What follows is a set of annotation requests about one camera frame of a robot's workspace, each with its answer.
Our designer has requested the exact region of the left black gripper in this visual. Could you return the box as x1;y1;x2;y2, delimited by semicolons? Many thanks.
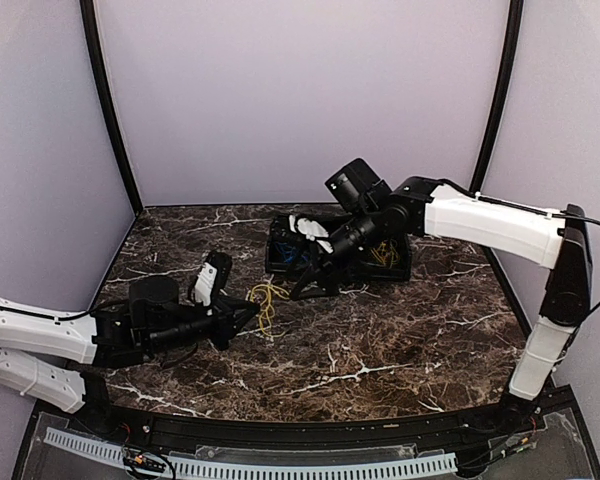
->
145;295;259;356

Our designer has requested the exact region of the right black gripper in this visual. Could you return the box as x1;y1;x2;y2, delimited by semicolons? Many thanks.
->
287;204;387;299

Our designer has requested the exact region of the yellow cable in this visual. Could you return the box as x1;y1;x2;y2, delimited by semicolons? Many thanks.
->
248;282;290;341
369;238;406;266

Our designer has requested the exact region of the blue cable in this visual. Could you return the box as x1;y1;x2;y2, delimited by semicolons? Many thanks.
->
274;239;309;265

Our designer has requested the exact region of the black three-compartment bin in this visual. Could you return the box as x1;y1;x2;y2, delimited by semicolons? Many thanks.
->
264;214;412;282

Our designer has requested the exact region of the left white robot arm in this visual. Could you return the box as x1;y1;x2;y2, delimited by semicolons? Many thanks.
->
0;275;260;436

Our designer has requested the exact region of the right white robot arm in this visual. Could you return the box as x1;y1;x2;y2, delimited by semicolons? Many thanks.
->
287;158;600;434

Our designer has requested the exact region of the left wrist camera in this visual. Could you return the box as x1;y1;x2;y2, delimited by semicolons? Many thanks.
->
187;250;232;316

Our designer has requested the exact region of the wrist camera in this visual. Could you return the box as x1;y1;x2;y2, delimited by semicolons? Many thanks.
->
187;250;232;316
288;215;333;254

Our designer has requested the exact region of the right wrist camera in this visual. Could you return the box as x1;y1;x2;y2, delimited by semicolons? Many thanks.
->
288;215;333;254

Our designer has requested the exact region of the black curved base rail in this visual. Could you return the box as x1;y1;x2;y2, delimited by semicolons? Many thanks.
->
29;389;581;456

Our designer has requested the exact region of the white slotted cable duct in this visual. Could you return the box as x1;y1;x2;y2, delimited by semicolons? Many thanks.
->
44;427;457;480

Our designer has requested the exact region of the right black frame post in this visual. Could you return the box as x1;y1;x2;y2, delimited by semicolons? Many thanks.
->
469;0;524;192

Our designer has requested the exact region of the black frame post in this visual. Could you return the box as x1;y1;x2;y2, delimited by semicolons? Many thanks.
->
79;0;144;216
469;0;524;192

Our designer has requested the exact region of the left black frame post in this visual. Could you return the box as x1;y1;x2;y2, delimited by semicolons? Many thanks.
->
79;0;144;216

